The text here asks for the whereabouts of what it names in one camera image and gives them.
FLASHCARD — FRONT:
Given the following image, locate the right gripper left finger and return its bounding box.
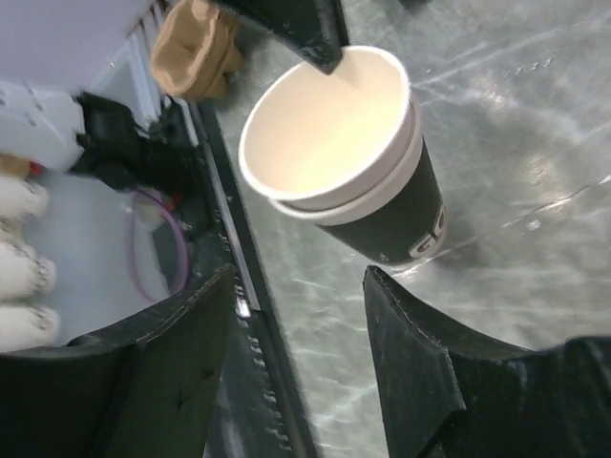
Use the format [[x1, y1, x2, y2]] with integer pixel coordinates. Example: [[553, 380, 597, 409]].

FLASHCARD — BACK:
[[1, 266, 235, 457]]

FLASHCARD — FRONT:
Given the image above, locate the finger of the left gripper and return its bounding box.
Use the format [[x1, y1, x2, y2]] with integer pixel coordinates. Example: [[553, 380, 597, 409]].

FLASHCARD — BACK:
[[218, 0, 348, 74]]

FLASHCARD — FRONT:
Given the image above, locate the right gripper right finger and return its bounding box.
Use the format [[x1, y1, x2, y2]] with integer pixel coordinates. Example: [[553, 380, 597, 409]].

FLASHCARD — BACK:
[[363, 266, 610, 457]]

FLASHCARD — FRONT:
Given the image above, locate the black paper coffee cup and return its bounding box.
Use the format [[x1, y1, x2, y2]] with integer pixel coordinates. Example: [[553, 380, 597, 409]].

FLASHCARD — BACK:
[[268, 99, 448, 268]]

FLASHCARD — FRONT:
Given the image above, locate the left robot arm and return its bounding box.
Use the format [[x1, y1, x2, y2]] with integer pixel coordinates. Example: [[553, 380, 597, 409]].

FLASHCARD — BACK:
[[1, 1, 348, 172]]

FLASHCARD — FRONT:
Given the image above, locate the cardboard cup carrier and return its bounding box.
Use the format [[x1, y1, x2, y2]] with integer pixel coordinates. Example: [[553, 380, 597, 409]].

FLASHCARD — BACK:
[[150, 1, 243, 102]]

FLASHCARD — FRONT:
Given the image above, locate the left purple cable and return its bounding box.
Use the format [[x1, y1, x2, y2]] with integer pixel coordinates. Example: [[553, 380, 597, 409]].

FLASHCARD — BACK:
[[125, 188, 189, 303]]

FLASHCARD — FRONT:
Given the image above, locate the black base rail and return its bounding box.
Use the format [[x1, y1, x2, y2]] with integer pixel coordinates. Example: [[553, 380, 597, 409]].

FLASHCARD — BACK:
[[76, 92, 319, 457]]

